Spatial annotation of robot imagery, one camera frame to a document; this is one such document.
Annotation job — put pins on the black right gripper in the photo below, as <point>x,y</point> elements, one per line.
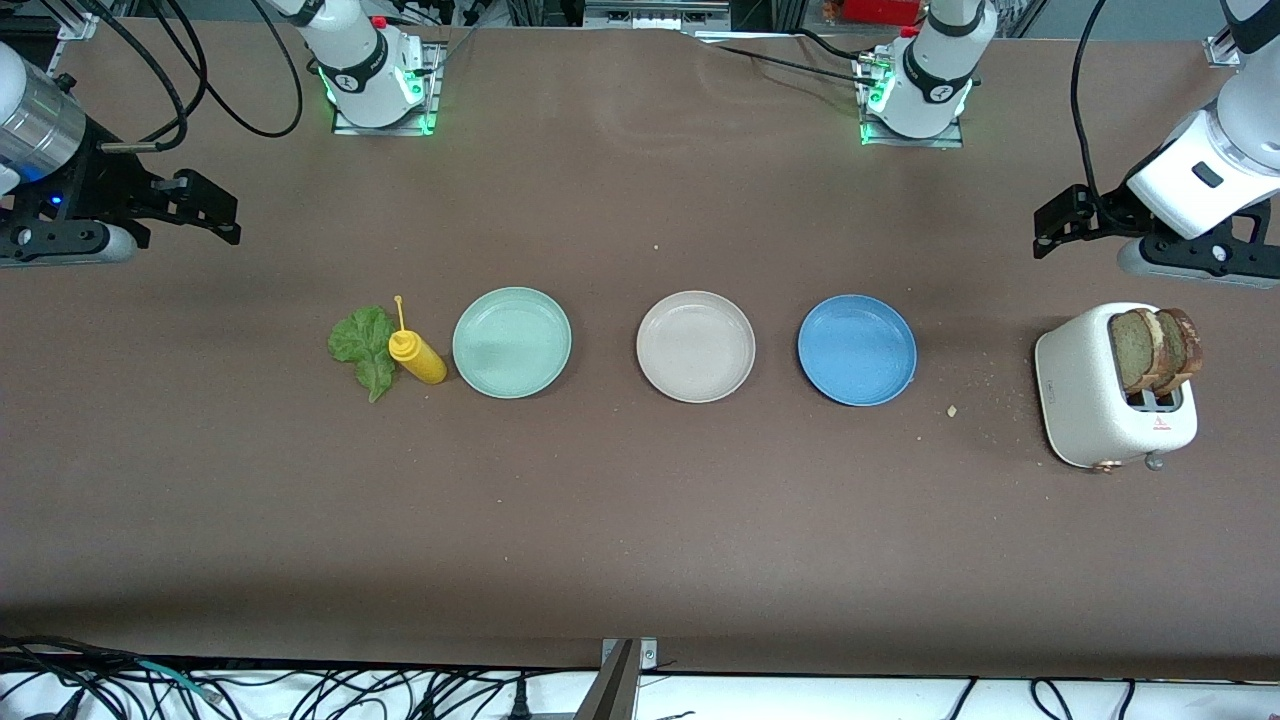
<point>103,183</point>

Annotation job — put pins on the black power plug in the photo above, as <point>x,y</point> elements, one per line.
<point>519,705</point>

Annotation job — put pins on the red box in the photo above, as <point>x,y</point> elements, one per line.
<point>880,10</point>

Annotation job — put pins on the mint green plate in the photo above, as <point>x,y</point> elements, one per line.
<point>512,343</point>

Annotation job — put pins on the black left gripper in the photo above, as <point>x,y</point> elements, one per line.
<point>1117,211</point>

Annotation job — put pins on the green lettuce leaf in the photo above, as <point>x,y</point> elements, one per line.
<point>365,345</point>

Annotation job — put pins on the grey metal table bracket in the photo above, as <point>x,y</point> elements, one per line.
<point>615,690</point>

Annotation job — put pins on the dark crust bread slice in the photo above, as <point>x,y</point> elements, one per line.
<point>1188,345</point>

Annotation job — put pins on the aluminium frame rail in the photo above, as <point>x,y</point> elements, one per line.
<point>78,28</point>

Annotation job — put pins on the yellow mustard squeeze bottle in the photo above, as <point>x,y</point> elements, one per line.
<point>420,362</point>

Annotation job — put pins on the blue plate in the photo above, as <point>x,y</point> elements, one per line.
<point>857,350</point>

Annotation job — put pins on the grey metal box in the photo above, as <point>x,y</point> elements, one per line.
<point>650,15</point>

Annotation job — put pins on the white toaster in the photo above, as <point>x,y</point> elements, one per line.
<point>1080,390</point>

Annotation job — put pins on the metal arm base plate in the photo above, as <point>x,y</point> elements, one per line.
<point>915,142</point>
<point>385,130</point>

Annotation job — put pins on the aluminium corner bracket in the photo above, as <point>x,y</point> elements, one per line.
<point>1225,52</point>

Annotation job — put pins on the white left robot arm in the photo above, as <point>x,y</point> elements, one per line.
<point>935,70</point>

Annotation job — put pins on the beige plate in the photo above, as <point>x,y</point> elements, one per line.
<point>696,347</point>

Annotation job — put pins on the light crust bread slice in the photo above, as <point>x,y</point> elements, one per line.
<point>1135,350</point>

